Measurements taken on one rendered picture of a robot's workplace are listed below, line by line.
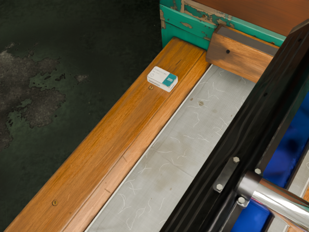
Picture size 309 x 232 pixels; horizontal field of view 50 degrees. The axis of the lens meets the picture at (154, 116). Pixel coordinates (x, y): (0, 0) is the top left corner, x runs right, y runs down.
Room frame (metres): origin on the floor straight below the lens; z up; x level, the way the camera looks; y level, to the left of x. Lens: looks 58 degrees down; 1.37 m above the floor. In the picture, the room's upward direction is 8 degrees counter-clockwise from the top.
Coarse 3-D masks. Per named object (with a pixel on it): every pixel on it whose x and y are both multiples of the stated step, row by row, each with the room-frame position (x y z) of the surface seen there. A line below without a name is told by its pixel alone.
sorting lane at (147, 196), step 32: (192, 96) 0.43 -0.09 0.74; (224, 96) 0.42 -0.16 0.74; (192, 128) 0.35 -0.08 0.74; (224, 128) 0.34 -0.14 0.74; (160, 160) 0.29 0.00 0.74; (192, 160) 0.28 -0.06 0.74; (128, 192) 0.23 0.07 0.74; (160, 192) 0.22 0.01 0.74; (96, 224) 0.17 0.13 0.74; (128, 224) 0.17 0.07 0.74; (160, 224) 0.16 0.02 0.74
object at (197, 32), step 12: (168, 12) 0.62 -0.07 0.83; (180, 12) 0.60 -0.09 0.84; (168, 24) 0.62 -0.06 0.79; (180, 24) 0.60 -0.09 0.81; (192, 24) 0.58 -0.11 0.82; (204, 24) 0.55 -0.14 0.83; (168, 36) 0.62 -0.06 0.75; (180, 36) 0.60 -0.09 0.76; (192, 36) 0.58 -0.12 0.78; (204, 36) 0.55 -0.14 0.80; (204, 48) 0.55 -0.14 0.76
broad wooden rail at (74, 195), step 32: (160, 64) 0.52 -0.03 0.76; (192, 64) 0.50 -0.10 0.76; (128, 96) 0.44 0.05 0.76; (160, 96) 0.43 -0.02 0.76; (96, 128) 0.37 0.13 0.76; (128, 128) 0.36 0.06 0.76; (160, 128) 0.36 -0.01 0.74; (96, 160) 0.29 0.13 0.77; (128, 160) 0.29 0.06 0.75; (64, 192) 0.23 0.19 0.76; (96, 192) 0.23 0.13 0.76; (32, 224) 0.18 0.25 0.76; (64, 224) 0.17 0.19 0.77
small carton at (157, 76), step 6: (156, 66) 0.50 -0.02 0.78; (150, 72) 0.48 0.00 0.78; (156, 72) 0.48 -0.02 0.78; (162, 72) 0.48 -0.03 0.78; (168, 72) 0.47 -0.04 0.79; (150, 78) 0.47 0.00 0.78; (156, 78) 0.46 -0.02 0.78; (162, 78) 0.46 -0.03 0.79; (168, 78) 0.46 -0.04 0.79; (174, 78) 0.45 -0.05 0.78; (156, 84) 0.46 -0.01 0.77; (162, 84) 0.44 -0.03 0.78; (168, 84) 0.44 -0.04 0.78; (174, 84) 0.45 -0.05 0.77; (168, 90) 0.43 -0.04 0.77
